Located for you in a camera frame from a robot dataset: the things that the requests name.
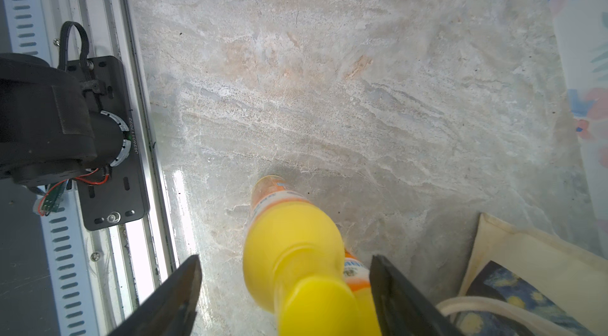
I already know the cream shopping bag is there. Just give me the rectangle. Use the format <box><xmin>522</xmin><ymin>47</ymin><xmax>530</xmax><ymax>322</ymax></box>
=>
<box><xmin>437</xmin><ymin>213</ymin><xmax>607</xmax><ymax>335</ymax></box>

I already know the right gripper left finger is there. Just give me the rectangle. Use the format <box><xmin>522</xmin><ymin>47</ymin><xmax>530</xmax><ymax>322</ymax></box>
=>
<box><xmin>111</xmin><ymin>255</ymin><xmax>202</xmax><ymax>335</ymax></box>

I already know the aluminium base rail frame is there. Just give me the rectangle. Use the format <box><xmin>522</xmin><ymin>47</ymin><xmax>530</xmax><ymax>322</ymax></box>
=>
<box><xmin>1</xmin><ymin>0</ymin><xmax>177</xmax><ymax>335</ymax></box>

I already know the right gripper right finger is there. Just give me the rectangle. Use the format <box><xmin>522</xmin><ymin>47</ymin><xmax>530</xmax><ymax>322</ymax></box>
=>
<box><xmin>370</xmin><ymin>255</ymin><xmax>461</xmax><ymax>336</ymax></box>

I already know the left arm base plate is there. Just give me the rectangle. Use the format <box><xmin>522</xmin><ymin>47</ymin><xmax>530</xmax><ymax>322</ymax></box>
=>
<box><xmin>66</xmin><ymin>56</ymin><xmax>150</xmax><ymax>231</ymax></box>

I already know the yellow cap orange bottle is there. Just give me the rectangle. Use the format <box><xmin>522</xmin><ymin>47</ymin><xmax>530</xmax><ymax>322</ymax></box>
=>
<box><xmin>343</xmin><ymin>250</ymin><xmax>382</xmax><ymax>336</ymax></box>
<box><xmin>242</xmin><ymin>175</ymin><xmax>359</xmax><ymax>335</ymax></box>

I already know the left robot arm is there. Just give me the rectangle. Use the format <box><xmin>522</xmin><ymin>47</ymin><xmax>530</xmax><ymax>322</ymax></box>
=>
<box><xmin>1</xmin><ymin>54</ymin><xmax>133</xmax><ymax>187</ymax></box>

